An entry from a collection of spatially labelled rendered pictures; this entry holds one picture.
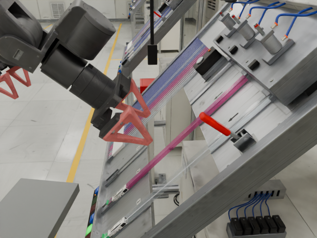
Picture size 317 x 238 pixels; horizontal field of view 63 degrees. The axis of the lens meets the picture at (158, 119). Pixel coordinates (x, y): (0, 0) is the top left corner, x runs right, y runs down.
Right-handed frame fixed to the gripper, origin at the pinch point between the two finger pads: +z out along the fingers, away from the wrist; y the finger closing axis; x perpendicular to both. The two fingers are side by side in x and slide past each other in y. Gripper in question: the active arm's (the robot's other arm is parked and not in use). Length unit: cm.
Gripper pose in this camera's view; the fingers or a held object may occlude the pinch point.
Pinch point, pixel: (146, 125)
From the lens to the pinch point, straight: 47.9
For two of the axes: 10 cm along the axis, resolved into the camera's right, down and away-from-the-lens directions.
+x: -6.7, 6.7, 3.3
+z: 7.4, 5.6, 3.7
